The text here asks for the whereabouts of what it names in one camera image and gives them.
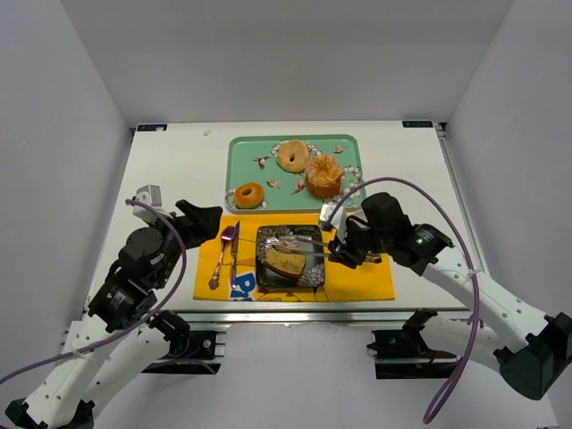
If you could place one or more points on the sliced bread piece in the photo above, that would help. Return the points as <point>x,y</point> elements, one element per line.
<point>286,264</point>

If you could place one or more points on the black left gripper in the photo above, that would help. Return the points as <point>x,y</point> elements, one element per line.
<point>189,226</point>

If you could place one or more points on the blue corner label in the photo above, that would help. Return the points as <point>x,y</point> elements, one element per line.
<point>151,127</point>
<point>417,124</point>

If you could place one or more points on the iridescent purple fork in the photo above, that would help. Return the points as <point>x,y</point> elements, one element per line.
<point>227,236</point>

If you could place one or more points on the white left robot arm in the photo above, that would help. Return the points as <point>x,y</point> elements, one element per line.
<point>126,329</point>

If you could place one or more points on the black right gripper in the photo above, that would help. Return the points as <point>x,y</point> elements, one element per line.
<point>347,246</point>

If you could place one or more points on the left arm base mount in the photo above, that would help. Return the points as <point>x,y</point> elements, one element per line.
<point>190,351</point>

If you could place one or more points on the blue corner label right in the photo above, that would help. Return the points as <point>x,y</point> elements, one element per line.
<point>417,124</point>

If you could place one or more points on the tall sugared bundt cake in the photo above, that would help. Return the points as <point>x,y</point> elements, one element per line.
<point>323,176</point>

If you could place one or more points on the metal kitchen tongs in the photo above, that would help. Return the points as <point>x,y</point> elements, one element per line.
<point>295,245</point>

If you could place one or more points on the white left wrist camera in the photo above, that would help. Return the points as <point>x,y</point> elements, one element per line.
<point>149,195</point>

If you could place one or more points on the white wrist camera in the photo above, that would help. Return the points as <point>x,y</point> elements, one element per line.
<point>149,195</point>
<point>332,218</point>

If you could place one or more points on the small orange donut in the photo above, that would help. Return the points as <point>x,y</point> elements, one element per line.
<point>249,195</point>

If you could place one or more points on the iridescent purple knife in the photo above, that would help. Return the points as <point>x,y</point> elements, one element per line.
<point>234,254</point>

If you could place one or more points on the aluminium table front rail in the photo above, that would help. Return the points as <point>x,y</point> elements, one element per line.
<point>359,316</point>

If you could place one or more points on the glazed bagel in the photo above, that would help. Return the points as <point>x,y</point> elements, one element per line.
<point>293,155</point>

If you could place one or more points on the yellow printed placemat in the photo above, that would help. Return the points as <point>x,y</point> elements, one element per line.
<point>366,283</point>

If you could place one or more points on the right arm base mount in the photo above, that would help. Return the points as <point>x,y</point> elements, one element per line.
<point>403,354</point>

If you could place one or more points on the black floral square plate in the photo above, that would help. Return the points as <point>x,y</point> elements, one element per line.
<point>314,274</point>

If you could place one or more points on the blue corner label left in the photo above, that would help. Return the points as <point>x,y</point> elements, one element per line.
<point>151,127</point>

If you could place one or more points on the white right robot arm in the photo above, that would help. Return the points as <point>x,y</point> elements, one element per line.
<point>527,347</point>

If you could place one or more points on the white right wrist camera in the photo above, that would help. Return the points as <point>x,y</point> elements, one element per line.
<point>332,218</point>

